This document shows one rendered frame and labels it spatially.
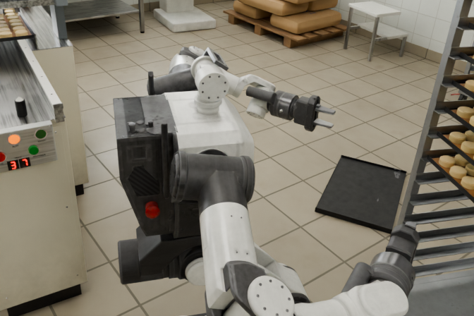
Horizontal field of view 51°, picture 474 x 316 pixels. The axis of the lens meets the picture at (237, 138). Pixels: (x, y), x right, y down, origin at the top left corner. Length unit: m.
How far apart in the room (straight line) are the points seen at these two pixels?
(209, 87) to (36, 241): 1.12
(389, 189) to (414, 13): 2.65
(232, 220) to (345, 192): 2.02
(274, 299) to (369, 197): 2.11
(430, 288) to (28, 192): 1.58
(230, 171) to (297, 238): 1.60
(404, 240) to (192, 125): 0.50
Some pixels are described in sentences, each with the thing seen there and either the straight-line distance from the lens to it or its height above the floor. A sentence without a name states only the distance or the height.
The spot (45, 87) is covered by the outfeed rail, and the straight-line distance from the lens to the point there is 1.82.
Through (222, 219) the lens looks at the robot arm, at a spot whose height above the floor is 1.08.
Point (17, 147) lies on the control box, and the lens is 1.71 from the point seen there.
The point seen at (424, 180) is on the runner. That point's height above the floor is 0.68.
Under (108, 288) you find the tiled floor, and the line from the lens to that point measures 2.25.
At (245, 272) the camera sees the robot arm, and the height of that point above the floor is 1.06.
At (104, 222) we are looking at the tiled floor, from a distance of 2.58.
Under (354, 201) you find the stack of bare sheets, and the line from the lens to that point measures 2.79.
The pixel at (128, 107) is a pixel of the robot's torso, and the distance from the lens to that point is 1.15.
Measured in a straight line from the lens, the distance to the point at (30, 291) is 2.12.
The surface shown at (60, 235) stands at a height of 0.36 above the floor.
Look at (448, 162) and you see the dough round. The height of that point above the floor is 0.79.
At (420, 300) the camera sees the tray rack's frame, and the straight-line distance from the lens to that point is 2.15.
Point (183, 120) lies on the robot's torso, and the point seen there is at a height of 1.11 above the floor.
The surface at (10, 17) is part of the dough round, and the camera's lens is 2.56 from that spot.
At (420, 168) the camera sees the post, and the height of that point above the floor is 0.73.
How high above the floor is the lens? 1.61
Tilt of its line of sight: 30 degrees down
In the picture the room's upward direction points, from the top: 3 degrees clockwise
